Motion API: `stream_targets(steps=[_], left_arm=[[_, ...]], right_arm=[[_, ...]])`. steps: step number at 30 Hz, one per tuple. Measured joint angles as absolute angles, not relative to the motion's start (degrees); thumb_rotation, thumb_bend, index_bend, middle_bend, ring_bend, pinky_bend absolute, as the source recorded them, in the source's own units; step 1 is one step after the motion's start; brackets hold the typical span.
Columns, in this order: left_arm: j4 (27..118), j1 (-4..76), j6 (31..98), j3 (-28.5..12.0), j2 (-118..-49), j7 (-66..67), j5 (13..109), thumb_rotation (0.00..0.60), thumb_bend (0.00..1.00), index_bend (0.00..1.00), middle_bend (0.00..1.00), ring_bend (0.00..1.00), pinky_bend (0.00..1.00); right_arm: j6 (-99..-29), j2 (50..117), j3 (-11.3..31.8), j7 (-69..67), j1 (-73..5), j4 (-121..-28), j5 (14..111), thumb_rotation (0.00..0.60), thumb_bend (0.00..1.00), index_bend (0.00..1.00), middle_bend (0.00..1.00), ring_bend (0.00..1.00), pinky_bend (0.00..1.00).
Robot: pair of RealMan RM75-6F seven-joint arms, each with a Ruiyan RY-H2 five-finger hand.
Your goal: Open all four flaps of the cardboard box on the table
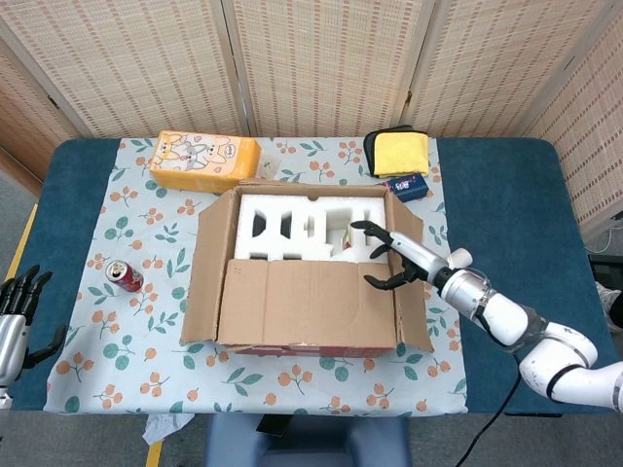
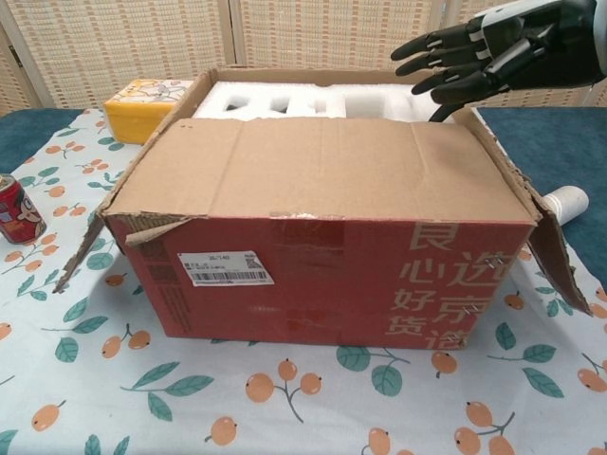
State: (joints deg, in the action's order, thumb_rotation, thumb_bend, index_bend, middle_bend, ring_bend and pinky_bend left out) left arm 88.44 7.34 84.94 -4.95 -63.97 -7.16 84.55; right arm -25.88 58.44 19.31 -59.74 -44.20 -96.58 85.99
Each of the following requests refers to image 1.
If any yellow folded cloth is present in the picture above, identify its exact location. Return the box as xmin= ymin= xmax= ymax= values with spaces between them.
xmin=363 ymin=125 xmax=429 ymax=177
xmin=372 ymin=133 xmax=431 ymax=179

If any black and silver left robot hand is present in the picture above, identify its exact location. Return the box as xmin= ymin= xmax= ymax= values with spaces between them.
xmin=0 ymin=265 xmax=68 ymax=386

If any floral light blue tablecloth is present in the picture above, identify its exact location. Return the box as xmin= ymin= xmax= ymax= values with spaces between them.
xmin=43 ymin=136 xmax=469 ymax=415

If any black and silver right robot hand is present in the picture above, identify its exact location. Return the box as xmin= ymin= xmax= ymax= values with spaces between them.
xmin=349 ymin=219 xmax=452 ymax=291

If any small dark blue box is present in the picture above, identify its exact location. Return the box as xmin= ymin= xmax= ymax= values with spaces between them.
xmin=382 ymin=174 xmax=430 ymax=202

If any small clear plastic wrapper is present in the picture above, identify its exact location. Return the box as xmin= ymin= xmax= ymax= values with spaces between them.
xmin=259 ymin=154 xmax=282 ymax=182

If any bamboo folding screen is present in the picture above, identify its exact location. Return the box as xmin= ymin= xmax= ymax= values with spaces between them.
xmin=0 ymin=0 xmax=623 ymax=239

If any red cardboard box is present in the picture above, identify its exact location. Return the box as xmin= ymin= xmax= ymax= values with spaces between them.
xmin=180 ymin=178 xmax=435 ymax=359

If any orange cartoon tissue pack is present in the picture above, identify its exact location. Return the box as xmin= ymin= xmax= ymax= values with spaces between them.
xmin=148 ymin=129 xmax=262 ymax=196

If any white sneaker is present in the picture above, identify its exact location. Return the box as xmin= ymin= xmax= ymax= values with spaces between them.
xmin=596 ymin=281 xmax=616 ymax=315

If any red soda can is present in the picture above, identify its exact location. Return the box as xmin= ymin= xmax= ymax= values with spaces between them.
xmin=105 ymin=260 xmax=145 ymax=294

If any white foam packing insert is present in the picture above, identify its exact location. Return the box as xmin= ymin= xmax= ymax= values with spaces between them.
xmin=233 ymin=194 xmax=390 ymax=267

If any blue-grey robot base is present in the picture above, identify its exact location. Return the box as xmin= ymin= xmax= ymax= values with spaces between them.
xmin=203 ymin=415 xmax=413 ymax=467

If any black cable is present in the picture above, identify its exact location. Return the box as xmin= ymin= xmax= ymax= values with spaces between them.
xmin=456 ymin=367 xmax=526 ymax=467

